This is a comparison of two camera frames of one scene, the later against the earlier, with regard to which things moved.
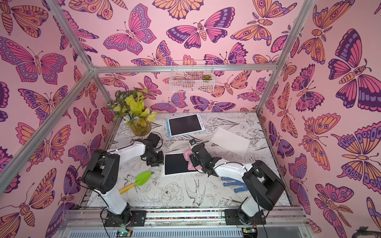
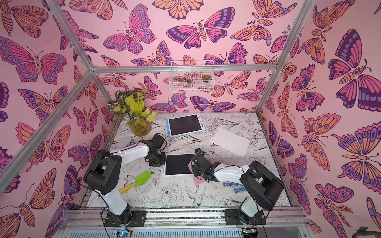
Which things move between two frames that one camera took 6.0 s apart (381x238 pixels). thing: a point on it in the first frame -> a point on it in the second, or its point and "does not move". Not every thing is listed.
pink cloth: (191, 166) -> (196, 180)
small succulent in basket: (206, 77) does not move
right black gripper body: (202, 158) -> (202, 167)
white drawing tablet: (230, 141) does not move
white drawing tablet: (175, 164) does not move
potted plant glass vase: (129, 106) does not move
